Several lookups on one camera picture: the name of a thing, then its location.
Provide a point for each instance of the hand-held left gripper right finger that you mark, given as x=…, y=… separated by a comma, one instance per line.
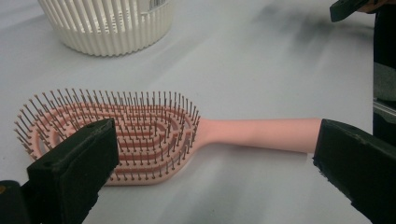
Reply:
x=358, y=161

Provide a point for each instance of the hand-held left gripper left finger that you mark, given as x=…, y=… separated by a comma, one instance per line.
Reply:
x=77, y=168

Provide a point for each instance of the pink hairbrush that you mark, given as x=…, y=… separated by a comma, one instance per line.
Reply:
x=258, y=133

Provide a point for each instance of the white slatted plastic basket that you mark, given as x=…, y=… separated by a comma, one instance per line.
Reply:
x=106, y=28

